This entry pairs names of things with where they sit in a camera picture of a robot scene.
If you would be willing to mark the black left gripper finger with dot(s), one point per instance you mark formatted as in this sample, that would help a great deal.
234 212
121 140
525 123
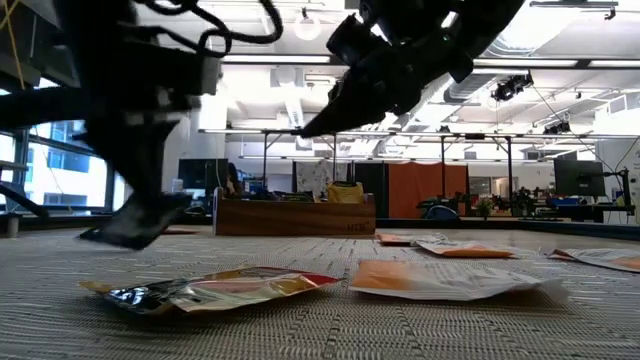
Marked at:
152 170
115 170

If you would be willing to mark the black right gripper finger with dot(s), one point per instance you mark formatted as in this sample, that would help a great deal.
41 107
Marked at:
350 97
370 112

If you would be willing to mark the white orange tea packet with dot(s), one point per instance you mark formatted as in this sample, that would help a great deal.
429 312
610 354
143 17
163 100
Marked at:
600 259
395 239
440 282
465 250

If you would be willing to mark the red yellow tea packet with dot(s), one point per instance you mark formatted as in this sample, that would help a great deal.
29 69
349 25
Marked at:
225 290

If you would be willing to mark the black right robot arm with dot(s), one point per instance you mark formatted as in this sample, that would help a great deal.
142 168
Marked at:
490 20

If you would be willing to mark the black monitor on arm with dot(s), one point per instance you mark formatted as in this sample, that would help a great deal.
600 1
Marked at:
579 177

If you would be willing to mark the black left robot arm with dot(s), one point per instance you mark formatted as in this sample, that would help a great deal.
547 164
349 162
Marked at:
100 20

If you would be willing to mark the wooden three-compartment tea box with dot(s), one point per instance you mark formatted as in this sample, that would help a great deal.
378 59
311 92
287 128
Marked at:
295 220

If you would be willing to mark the black monitor on cart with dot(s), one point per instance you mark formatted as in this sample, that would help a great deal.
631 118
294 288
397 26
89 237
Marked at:
200 174

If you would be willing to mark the person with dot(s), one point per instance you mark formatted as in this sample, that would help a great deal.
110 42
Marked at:
233 180

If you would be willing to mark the long overhead light bar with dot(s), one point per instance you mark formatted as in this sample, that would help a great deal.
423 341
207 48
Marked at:
275 59

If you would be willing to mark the orange partition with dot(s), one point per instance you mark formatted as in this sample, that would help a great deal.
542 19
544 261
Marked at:
425 187

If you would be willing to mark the blue chair back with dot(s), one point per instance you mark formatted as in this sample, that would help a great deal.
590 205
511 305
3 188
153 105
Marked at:
442 212

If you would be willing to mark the small background plant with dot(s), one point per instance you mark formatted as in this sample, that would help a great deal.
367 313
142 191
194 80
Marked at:
484 206

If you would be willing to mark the grey woven placemat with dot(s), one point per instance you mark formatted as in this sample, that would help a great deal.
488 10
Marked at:
300 330

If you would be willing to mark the black diagonal frame strut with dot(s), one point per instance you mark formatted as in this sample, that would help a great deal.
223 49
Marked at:
20 197

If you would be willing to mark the black ceiling camera cluster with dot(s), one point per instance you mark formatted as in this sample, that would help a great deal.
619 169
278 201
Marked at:
510 87

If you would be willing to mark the black aluminium table frame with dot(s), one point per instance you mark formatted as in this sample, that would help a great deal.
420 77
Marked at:
550 225

